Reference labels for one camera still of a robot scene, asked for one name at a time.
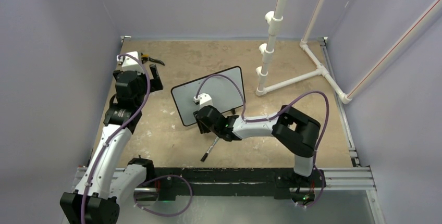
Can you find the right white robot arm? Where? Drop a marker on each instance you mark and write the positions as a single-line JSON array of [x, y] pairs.
[[295, 130]]

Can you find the black framed whiteboard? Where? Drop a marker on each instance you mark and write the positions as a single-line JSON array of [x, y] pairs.
[[224, 90]]

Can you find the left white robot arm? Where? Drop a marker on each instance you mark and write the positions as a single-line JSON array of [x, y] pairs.
[[98, 195]]

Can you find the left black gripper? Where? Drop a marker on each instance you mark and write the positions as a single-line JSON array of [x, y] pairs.
[[155, 84]]

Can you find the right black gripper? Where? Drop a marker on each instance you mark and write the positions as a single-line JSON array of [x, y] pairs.
[[203, 127]]

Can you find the yellow black pliers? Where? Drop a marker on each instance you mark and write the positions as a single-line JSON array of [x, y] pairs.
[[146, 58]]

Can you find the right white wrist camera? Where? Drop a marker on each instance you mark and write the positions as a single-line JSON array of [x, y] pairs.
[[203, 100]]

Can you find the aluminium extrusion frame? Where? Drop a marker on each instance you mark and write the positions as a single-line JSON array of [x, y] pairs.
[[350, 195]]

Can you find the white black marker pen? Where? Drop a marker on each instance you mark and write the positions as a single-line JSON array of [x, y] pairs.
[[206, 154]]

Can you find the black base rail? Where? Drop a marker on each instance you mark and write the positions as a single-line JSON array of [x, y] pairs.
[[257, 182]]

